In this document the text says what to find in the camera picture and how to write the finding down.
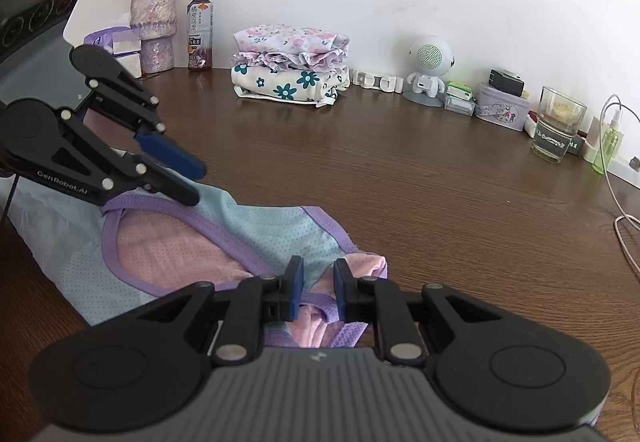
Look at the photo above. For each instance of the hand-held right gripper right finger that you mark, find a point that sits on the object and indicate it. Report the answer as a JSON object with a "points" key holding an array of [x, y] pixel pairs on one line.
{"points": [[340, 289]]}

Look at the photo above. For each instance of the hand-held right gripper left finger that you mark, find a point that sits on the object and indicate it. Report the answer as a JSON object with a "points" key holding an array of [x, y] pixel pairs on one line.
{"points": [[295, 289]]}

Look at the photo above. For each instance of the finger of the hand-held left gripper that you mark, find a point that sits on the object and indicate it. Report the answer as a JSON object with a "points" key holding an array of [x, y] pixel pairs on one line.
{"points": [[170, 157], [170, 189]]}

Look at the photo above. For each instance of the pink and blue mesh garment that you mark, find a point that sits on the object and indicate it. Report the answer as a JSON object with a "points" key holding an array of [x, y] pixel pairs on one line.
{"points": [[250, 232]]}

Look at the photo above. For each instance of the brown tea bottle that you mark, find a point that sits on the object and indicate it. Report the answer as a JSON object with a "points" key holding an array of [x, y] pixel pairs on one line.
{"points": [[201, 37]]}

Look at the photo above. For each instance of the purple textured vase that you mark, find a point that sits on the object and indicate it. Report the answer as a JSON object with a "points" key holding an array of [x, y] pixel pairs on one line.
{"points": [[155, 32]]}

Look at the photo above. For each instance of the white teal-flower folded cloth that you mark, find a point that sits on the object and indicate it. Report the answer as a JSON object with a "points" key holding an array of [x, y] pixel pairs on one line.
{"points": [[285, 84]]}

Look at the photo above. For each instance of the purple ruffled folded cloth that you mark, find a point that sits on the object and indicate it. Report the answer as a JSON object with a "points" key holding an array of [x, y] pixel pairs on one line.
{"points": [[290, 61]]}

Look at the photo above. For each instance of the pink floral folded cloth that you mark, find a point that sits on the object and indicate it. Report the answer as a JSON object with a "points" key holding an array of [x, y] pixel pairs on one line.
{"points": [[290, 38]]}

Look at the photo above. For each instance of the white clip rack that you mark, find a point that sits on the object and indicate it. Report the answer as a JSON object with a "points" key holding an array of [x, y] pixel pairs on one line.
{"points": [[377, 81]]}

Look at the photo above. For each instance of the clear plastic box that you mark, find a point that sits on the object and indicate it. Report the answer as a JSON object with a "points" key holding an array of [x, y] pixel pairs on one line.
{"points": [[459, 107]]}

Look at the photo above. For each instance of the green white small box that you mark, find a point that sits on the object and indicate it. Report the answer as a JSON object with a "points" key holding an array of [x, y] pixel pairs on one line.
{"points": [[460, 91]]}

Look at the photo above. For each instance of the lavender tin box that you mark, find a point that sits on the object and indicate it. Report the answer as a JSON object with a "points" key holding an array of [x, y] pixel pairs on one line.
{"points": [[500, 112]]}

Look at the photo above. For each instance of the white robot speaker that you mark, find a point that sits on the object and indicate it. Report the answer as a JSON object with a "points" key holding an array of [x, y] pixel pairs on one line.
{"points": [[430, 57]]}

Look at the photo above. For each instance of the red white tube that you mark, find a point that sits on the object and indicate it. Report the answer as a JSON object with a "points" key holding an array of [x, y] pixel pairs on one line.
{"points": [[531, 124]]}

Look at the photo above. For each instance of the black charger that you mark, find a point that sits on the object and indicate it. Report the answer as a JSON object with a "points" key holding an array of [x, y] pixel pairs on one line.
{"points": [[506, 82]]}

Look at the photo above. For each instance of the glass cup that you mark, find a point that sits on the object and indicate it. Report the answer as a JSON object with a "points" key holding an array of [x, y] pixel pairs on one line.
{"points": [[557, 132]]}

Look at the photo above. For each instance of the green spray bottle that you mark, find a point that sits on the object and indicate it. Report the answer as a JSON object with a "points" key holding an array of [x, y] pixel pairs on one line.
{"points": [[607, 147]]}

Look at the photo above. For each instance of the white power strip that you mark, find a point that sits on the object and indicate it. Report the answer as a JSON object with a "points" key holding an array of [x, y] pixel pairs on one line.
{"points": [[627, 169]]}

